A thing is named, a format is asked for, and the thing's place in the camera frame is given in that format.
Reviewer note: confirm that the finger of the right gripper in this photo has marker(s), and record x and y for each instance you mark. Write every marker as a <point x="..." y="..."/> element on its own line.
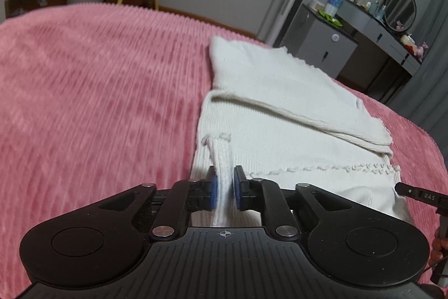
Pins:
<point x="431" y="198"/>

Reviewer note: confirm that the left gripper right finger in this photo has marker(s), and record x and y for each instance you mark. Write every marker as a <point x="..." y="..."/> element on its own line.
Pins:
<point x="259" y="193"/>

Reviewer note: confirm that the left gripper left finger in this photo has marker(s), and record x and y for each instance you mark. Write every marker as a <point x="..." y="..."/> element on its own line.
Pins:
<point x="198" y="193"/>

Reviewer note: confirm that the white knit garment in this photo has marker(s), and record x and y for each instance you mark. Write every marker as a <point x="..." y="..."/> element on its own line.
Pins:
<point x="283" y="120"/>

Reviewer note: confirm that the pink plush toy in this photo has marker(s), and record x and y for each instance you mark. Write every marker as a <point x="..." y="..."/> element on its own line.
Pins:
<point x="420" y="51"/>

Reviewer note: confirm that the pink ribbed bedspread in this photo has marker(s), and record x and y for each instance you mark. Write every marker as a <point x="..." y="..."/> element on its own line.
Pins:
<point x="99" y="110"/>

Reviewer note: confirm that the grey vanity desk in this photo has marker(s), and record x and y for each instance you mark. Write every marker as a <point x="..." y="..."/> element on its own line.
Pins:
<point x="380" y="65"/>

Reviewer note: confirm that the grey drawer cabinet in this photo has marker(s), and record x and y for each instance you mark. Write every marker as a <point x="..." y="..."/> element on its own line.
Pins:
<point x="318" y="43"/>

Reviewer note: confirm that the round vanity mirror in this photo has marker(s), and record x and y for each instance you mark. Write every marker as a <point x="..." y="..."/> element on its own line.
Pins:
<point x="399" y="15"/>

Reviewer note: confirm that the green leaf tray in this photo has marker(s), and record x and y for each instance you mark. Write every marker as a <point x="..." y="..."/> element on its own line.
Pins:
<point x="329" y="19"/>

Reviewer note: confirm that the white cup on cabinet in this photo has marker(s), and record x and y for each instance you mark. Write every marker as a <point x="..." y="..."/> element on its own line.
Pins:
<point x="316" y="5"/>

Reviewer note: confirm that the blue white tissue box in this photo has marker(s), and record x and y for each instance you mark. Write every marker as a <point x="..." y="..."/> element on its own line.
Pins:
<point x="331" y="7"/>

